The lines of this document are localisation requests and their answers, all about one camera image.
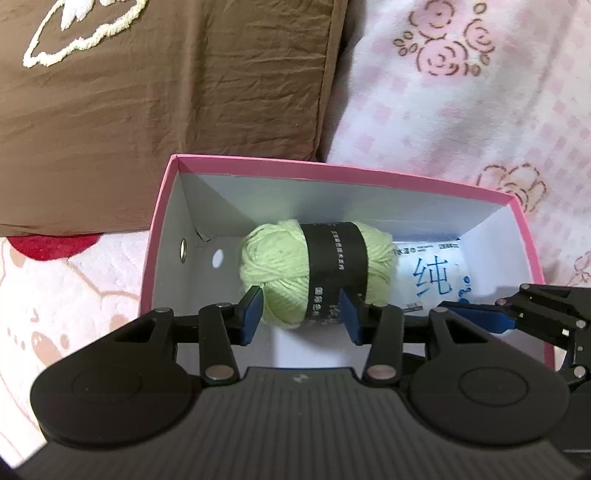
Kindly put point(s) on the pink cardboard box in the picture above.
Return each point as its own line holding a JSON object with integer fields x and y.
{"x": 194, "y": 277}

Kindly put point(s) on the blue white wet wipes pack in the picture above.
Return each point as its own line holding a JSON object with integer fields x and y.
{"x": 429, "y": 279}

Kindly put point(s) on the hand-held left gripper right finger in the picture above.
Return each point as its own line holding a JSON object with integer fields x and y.
{"x": 349, "y": 318}

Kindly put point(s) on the pink checked pillow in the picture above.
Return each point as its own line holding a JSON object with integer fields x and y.
{"x": 461, "y": 115}

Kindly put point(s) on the bear printed blanket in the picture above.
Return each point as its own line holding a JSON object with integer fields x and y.
{"x": 69, "y": 295}

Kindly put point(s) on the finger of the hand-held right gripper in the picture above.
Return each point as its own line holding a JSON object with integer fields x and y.
{"x": 475, "y": 318}
{"x": 579, "y": 364}

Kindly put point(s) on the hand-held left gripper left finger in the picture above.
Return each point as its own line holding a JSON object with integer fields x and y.
{"x": 251, "y": 316}

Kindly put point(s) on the green yarn ball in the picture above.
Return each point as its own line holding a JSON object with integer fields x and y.
{"x": 272, "y": 258}

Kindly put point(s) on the brown pillow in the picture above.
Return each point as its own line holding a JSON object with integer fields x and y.
{"x": 138, "y": 115}

